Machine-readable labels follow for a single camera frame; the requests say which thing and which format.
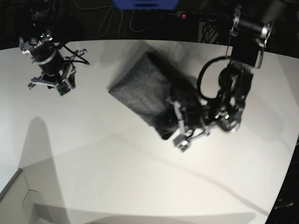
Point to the blue box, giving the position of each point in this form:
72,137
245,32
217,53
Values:
145,4

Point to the grey t-shirt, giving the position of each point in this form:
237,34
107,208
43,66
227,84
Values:
151,87

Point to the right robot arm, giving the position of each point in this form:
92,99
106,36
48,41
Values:
51,54

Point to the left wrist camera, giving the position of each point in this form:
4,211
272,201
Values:
182,142

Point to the black power strip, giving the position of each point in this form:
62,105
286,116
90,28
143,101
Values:
202,16

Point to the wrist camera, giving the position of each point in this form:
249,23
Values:
63,88
182,142

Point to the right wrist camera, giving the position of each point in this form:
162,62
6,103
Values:
63,88

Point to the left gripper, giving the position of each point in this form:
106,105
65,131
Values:
189,117

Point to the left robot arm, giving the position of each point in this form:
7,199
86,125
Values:
251,29

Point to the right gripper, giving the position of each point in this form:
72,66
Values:
56,69

